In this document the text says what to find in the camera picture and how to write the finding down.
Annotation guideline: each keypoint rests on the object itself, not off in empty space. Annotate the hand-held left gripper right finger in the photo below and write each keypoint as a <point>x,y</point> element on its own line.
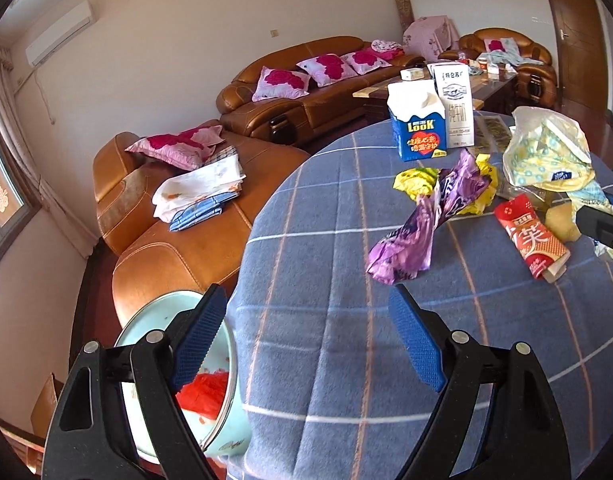
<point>416,340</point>

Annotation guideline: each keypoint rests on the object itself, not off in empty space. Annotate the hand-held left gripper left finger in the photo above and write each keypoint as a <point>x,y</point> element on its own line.
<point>201,340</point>

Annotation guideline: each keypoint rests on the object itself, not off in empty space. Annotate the pale teal wrapper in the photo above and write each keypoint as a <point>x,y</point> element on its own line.
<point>588,200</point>

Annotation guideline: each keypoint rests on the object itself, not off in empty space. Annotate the light blue enamel basin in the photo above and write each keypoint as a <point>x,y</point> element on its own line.
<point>226,360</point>

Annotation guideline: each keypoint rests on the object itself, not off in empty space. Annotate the yellow sponge block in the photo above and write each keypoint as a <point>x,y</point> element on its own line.
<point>561,222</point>

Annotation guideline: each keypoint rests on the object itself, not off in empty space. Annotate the red plastic bag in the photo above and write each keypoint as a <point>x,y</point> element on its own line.
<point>206,395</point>

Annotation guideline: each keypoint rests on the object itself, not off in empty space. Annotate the red paper snack packet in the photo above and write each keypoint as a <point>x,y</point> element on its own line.
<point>528,235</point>

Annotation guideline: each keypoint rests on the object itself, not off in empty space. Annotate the patterned plastic bag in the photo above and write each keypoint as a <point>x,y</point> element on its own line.
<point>546,155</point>

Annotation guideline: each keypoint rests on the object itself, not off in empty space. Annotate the purple foil wrapper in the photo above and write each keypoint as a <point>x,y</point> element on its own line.
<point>426,230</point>

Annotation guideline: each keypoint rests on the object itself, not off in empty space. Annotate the yellow wrapper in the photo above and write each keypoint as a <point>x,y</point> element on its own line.
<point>416,181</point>
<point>481,190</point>

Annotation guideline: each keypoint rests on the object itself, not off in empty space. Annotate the brown leather chaise sofa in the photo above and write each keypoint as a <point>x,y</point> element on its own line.
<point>176,265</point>

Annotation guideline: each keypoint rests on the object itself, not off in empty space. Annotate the blue plaid tablecloth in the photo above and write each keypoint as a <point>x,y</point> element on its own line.
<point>336,360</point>

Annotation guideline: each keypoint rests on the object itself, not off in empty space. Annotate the folded blue plaid cloth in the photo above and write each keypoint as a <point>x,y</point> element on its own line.
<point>199,215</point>

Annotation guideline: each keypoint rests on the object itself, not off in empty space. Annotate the olive green sachet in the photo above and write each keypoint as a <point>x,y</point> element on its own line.
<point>496,142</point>
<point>491,125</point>

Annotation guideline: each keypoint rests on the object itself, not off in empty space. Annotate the brown leather armchair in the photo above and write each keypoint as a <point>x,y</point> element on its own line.
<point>536,75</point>

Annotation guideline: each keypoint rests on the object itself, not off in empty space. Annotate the folded white cloth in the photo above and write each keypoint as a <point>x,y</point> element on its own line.
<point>196,187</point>

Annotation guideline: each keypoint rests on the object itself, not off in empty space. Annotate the wooden chair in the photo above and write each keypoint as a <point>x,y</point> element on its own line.
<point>46,405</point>

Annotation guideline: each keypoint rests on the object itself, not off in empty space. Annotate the light blue cloth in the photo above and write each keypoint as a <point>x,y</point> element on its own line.
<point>511,58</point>

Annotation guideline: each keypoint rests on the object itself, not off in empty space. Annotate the tall white milk carton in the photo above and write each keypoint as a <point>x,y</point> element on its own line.
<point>456,110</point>

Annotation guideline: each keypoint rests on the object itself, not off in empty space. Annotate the brown wooden door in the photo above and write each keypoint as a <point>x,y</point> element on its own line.
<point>576,25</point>

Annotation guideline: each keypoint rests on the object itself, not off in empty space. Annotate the checkered cloth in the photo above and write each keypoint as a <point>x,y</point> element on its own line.
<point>221,155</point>

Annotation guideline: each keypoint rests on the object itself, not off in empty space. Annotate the pink floral pillow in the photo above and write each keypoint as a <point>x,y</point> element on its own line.
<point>510,46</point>
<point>176,145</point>
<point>366,61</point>
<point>281,82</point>
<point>329,69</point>

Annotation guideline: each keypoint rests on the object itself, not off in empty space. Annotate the white jar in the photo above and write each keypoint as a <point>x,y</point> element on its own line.
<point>483,65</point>

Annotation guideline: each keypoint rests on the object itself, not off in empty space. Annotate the carved wooden bench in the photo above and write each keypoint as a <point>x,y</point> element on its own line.
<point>21,442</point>

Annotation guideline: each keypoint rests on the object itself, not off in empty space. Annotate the blue white drink carton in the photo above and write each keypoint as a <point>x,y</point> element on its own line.
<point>419,125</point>

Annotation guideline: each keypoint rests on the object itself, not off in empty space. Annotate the white tissue box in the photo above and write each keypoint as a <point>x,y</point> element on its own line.
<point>412,74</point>

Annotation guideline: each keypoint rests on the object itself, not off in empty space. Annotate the dark wooden coffee table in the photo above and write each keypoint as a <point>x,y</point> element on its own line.
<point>374,102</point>

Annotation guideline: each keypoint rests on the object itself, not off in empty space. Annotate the pink draped cloth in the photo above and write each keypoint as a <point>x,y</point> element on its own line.
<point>431,35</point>

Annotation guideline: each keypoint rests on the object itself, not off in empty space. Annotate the window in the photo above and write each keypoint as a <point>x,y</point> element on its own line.
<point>6,190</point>

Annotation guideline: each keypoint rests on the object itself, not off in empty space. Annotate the brown leather three-seat sofa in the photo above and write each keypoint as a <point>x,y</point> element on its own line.
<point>316,105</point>

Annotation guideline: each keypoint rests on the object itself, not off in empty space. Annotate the pink folded blanket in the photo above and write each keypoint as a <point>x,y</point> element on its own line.
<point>386,48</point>

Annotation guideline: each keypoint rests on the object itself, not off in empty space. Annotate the rolled standing mat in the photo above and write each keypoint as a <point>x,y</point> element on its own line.
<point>404,15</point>

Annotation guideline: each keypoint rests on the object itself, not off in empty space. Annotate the beige curtain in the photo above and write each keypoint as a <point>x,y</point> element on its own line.
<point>9,105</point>

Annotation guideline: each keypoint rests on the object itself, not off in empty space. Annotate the white air conditioner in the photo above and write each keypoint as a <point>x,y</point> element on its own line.
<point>59,35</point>

